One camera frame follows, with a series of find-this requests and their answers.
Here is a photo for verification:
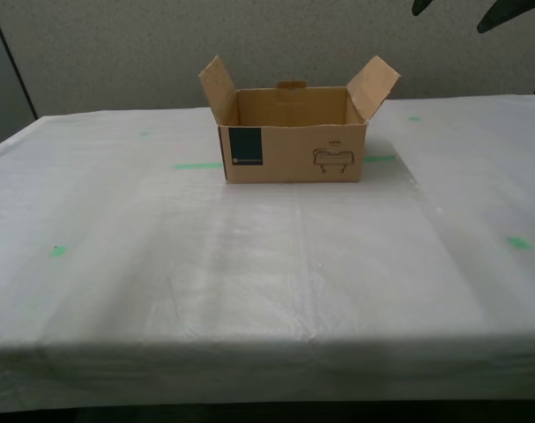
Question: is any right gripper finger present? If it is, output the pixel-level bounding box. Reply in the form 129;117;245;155
477;0;535;33
411;0;442;17

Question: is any brown cardboard box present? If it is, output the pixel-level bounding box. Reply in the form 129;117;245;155
198;55;402;184

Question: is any white plastic table cover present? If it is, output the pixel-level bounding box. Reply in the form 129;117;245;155
0;93;535;404

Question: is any grey fabric partition panel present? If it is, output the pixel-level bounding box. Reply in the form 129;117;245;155
0;0;535;120

